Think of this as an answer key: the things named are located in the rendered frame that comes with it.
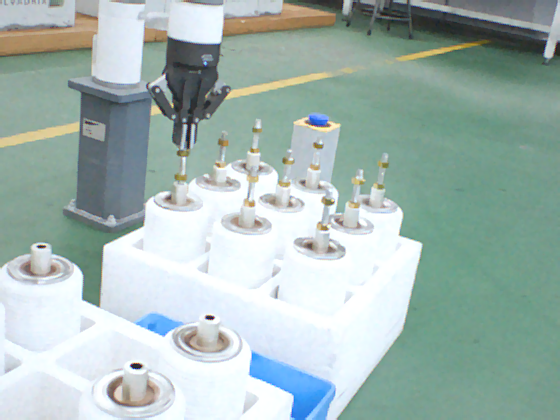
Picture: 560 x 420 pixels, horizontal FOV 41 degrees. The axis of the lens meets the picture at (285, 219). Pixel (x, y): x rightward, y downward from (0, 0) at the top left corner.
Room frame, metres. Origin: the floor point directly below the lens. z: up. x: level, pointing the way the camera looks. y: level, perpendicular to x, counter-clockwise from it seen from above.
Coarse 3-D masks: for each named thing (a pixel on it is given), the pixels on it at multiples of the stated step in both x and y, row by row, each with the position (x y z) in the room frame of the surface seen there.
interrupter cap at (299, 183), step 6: (294, 180) 1.25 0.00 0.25; (300, 180) 1.25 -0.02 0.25; (324, 180) 1.27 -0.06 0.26; (294, 186) 1.22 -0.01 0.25; (300, 186) 1.22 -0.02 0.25; (306, 186) 1.23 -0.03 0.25; (318, 186) 1.24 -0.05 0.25; (324, 186) 1.24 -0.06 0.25; (330, 186) 1.24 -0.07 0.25; (312, 192) 1.20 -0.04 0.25; (318, 192) 1.20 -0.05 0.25; (324, 192) 1.21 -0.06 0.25
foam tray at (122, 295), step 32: (128, 256) 1.01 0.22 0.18; (416, 256) 1.21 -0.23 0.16; (128, 288) 1.01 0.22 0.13; (160, 288) 0.98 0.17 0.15; (192, 288) 0.96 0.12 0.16; (224, 288) 0.95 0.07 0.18; (352, 288) 1.01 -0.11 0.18; (384, 288) 1.05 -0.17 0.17; (128, 320) 1.00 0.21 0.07; (192, 320) 0.96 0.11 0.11; (224, 320) 0.94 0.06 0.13; (256, 320) 0.92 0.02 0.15; (288, 320) 0.91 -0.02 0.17; (320, 320) 0.90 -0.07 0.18; (352, 320) 0.92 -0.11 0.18; (384, 320) 1.09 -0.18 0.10; (288, 352) 0.90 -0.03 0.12; (320, 352) 0.88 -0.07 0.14; (352, 352) 0.95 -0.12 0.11; (384, 352) 1.13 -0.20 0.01; (352, 384) 0.98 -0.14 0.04
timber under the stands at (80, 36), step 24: (96, 24) 3.59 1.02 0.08; (144, 24) 3.82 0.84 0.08; (240, 24) 4.49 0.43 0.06; (264, 24) 4.73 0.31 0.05; (288, 24) 4.99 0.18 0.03; (312, 24) 5.29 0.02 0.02; (0, 48) 2.96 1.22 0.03; (24, 48) 3.07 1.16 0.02; (48, 48) 3.18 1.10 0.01; (72, 48) 3.31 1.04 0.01
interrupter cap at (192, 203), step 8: (160, 192) 1.09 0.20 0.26; (168, 192) 1.09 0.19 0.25; (160, 200) 1.06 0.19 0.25; (168, 200) 1.07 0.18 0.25; (192, 200) 1.08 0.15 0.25; (200, 200) 1.08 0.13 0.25; (168, 208) 1.03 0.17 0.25; (176, 208) 1.03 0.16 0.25; (184, 208) 1.04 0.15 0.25; (192, 208) 1.04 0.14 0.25
